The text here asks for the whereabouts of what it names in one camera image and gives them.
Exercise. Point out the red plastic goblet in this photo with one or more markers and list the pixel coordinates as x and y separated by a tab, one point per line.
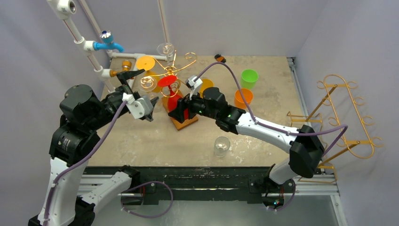
170	91

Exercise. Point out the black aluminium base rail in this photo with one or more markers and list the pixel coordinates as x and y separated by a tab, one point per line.
150	185

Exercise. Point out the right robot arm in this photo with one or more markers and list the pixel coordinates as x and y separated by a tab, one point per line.
302	144

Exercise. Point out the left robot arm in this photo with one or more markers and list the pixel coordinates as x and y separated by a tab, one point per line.
75	142

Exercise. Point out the green plastic cup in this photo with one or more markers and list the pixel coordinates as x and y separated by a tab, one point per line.
249	78

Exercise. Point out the clear glass near front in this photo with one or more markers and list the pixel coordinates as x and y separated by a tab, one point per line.
221	146

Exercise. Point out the black orange hex key set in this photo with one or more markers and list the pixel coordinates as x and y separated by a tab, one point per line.
220	58

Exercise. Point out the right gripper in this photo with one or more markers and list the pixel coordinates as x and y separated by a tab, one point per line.
181	107

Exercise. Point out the orange plastic goblet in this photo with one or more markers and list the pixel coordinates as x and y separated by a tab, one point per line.
243	95

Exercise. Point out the yellow plastic goblet back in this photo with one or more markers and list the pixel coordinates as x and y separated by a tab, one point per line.
206	83

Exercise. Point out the yellow plastic goblet front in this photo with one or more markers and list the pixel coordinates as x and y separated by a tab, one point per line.
147	63

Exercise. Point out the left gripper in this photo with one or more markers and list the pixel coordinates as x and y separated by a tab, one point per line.
123	76

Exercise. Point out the yellow plastic goblet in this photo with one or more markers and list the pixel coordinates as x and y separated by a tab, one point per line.
147	63
206	83

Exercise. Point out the ribbed clear wine glass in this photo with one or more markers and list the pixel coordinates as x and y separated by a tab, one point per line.
168	50

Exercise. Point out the gold wire wine glass rack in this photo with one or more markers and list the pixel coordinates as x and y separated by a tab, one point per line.
170	68

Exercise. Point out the orange brass tap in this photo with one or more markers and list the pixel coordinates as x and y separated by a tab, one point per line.
125	66

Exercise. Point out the gold wall hook rack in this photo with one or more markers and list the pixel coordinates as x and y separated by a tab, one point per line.
362	148

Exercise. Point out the blue tap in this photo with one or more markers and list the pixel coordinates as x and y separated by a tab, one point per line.
107	43

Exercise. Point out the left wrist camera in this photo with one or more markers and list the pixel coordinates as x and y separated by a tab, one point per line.
135	106

